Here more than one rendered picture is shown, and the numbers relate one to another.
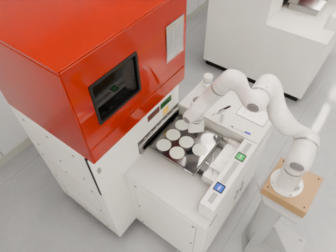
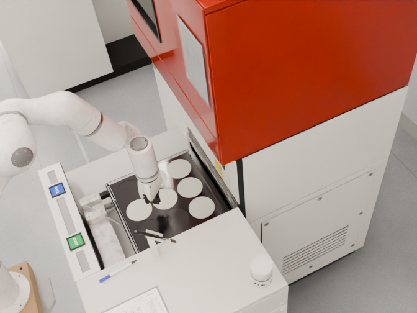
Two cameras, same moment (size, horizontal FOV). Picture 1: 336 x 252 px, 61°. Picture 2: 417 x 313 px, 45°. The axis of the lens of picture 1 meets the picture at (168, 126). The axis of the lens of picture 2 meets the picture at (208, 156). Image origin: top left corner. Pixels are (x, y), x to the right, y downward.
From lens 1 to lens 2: 2.19 m
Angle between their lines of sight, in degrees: 69
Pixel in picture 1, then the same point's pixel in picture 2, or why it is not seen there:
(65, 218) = not seen: hidden behind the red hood
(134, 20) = not seen: outside the picture
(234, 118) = (147, 277)
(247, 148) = (82, 263)
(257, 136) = (88, 292)
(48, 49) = not seen: outside the picture
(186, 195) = (98, 179)
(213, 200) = (49, 177)
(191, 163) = (125, 189)
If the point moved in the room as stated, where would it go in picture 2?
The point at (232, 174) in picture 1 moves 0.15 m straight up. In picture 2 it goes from (61, 215) to (48, 192)
